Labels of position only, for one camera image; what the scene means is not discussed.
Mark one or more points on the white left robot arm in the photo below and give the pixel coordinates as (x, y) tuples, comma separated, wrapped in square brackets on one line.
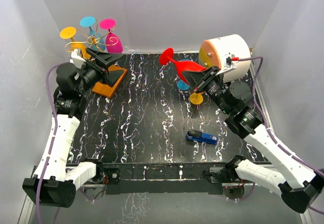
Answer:
[(52, 184)]

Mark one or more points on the white cylinder with orange face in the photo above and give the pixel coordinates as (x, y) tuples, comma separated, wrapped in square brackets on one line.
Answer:
[(214, 52)]

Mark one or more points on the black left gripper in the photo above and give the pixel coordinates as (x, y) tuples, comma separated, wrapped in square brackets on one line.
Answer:
[(111, 77)]

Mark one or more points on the blue wine glass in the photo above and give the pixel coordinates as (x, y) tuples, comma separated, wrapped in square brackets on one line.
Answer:
[(95, 40), (183, 85)]

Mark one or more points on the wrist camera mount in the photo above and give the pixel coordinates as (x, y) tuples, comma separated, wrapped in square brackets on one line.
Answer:
[(76, 58), (229, 63)]

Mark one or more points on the orange-yellow wine glass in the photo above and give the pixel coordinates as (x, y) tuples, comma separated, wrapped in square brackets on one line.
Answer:
[(69, 33)]

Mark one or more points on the gold wire wine glass rack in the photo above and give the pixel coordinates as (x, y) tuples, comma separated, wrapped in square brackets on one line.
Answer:
[(91, 40)]

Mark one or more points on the pink wine glass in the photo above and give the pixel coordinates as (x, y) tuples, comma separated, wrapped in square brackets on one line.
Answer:
[(111, 37)]

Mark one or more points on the blue black stapler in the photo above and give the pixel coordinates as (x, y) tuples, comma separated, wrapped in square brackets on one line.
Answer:
[(195, 135)]

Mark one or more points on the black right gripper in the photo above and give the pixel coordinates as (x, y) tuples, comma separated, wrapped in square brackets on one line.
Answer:
[(196, 79)]

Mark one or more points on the wooden rack base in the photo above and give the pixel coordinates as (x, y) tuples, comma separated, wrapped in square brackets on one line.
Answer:
[(115, 77)]

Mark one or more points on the red wine glass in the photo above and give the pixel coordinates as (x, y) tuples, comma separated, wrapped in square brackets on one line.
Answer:
[(167, 56)]

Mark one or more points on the aluminium frame rail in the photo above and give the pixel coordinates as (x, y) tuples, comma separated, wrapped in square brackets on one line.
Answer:
[(113, 176)]

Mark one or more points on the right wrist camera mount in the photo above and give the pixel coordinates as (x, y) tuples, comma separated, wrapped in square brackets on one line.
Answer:
[(229, 63)]

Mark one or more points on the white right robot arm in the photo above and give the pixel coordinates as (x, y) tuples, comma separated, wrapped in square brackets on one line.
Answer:
[(297, 185)]

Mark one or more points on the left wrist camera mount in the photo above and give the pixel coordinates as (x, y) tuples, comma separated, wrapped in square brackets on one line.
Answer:
[(76, 58)]

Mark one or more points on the yellow wine glass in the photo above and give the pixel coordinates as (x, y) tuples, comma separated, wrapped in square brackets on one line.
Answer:
[(196, 98)]

